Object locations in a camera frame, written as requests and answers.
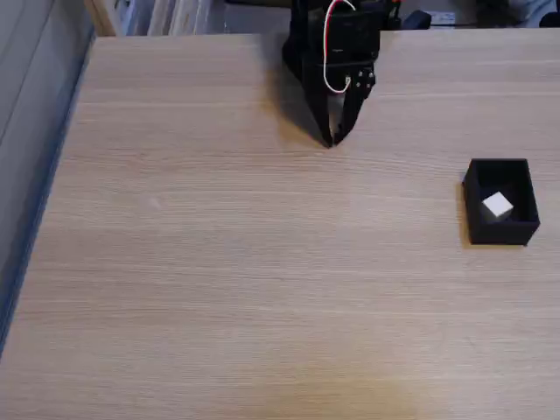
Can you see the light wooden beam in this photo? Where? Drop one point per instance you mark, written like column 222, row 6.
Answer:
column 101, row 16

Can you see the white paper label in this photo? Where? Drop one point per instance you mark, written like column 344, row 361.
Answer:
column 443, row 17

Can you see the white cube block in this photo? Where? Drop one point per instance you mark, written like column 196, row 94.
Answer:
column 498, row 205

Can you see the dark blue pouch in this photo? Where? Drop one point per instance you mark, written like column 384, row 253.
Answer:
column 416, row 20

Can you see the black open box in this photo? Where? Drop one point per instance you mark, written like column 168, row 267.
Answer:
column 503, row 232

